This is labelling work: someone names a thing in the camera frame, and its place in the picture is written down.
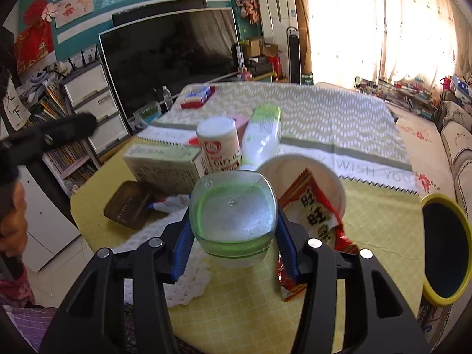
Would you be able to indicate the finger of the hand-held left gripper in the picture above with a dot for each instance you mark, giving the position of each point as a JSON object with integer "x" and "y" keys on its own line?
{"x": 73, "y": 127}

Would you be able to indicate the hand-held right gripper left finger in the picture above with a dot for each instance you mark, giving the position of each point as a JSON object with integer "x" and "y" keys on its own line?
{"x": 182, "y": 251}

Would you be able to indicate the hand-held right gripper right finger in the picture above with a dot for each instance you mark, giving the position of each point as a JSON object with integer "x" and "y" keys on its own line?
{"x": 286, "y": 244}

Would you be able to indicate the red snack packet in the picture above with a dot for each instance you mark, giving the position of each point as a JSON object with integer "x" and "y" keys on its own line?
{"x": 313, "y": 206}

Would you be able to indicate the green clear plastic container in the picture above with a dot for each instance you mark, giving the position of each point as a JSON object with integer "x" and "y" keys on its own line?
{"x": 232, "y": 214}

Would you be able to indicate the white paper bowl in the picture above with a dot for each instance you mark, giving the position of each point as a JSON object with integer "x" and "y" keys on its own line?
{"x": 295, "y": 169}

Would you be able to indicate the white bottle green label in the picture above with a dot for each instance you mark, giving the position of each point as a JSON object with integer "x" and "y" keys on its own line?
{"x": 260, "y": 140}

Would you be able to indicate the yellow rim trash bin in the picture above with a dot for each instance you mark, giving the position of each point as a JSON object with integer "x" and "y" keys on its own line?
{"x": 442, "y": 247}

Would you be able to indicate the person's left forearm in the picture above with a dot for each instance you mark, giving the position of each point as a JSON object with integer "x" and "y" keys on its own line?
{"x": 14, "y": 284}

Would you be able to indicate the person's left hand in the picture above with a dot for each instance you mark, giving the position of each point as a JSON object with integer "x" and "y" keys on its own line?
{"x": 13, "y": 228}

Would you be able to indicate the bookshelf with books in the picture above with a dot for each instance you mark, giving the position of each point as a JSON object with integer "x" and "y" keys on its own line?
{"x": 55, "y": 107}

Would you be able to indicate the white crochet doily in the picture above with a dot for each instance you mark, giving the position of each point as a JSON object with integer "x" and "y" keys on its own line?
{"x": 147, "y": 233}

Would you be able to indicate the white calligraphy paper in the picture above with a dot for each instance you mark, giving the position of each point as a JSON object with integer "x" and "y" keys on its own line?
{"x": 15, "y": 105}

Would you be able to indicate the white grey drawer unit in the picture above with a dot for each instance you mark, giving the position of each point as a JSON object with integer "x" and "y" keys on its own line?
{"x": 92, "y": 88}

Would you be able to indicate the crumpled white blue wrapper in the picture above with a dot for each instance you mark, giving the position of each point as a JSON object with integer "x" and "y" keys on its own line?
{"x": 167, "y": 204}

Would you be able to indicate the clear container green contents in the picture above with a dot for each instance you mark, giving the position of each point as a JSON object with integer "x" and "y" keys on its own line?
{"x": 147, "y": 113}

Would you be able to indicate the white cabinet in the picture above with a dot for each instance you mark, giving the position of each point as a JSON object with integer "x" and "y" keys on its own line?
{"x": 44, "y": 221}

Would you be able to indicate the beige green tea box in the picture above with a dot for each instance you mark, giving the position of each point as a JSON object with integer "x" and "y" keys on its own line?
{"x": 162, "y": 169}

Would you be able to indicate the yellow checked tablecloth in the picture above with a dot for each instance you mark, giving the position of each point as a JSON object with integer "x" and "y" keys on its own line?
{"x": 372, "y": 225}

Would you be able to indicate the clear water bottle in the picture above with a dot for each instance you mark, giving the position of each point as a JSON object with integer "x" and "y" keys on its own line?
{"x": 167, "y": 99}

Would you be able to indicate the large black television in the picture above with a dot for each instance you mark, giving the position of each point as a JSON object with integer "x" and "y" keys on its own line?
{"x": 166, "y": 62}

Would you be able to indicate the red tray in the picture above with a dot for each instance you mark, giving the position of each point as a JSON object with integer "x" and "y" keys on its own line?
{"x": 184, "y": 105}

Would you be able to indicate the small white-lid jar red label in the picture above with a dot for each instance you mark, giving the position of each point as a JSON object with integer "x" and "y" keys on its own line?
{"x": 217, "y": 143}

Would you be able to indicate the blue white small box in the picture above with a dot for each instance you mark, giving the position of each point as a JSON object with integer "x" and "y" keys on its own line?
{"x": 197, "y": 95}

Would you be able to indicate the pink carton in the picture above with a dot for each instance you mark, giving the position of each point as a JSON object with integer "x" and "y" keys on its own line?
{"x": 240, "y": 123}

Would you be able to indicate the grey chevron cloth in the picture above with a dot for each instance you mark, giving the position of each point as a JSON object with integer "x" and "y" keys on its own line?
{"x": 332, "y": 118}

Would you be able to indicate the floral cream mat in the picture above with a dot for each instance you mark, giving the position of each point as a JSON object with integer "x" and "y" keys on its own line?
{"x": 420, "y": 147}

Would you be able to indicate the purple checked cloth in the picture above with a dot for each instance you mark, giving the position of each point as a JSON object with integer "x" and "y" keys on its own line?
{"x": 33, "y": 328}

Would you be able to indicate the small green box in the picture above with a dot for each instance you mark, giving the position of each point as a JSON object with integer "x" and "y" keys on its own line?
{"x": 307, "y": 77}

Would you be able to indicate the teal wooden television stand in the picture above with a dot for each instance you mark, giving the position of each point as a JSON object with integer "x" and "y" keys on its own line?
{"x": 254, "y": 77}

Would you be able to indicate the black white tower fan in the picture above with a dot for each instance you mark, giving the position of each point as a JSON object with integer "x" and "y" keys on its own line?
{"x": 293, "y": 55}

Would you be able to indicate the cluttered glass coffee table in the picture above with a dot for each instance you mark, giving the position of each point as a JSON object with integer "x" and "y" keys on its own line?
{"x": 402, "y": 94}

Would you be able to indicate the pile of cardboard boxes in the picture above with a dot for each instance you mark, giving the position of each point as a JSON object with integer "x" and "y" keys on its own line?
{"x": 260, "y": 49}

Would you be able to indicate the beige sofa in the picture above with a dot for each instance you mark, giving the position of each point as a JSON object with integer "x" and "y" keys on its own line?
{"x": 455, "y": 143}

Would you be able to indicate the hanging flower decoration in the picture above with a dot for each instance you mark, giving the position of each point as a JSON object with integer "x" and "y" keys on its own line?
{"x": 247, "y": 5}

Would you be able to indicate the white standing air conditioner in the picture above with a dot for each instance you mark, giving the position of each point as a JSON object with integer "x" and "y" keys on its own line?
{"x": 274, "y": 14}

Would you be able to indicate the cream window curtains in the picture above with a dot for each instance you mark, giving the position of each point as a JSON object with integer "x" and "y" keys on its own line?
{"x": 368, "y": 25}

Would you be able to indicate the red hanging wall decoration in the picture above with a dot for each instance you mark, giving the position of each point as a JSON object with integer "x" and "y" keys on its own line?
{"x": 33, "y": 44}

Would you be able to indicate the wall picture of child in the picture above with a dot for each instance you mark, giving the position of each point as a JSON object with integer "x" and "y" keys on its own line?
{"x": 73, "y": 7}

